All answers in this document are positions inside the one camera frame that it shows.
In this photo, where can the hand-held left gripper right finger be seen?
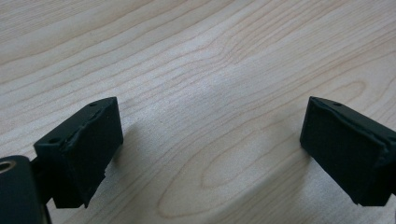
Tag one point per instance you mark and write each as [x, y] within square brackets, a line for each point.
[345, 146]

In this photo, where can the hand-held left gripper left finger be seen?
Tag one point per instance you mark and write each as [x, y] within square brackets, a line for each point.
[87, 152]

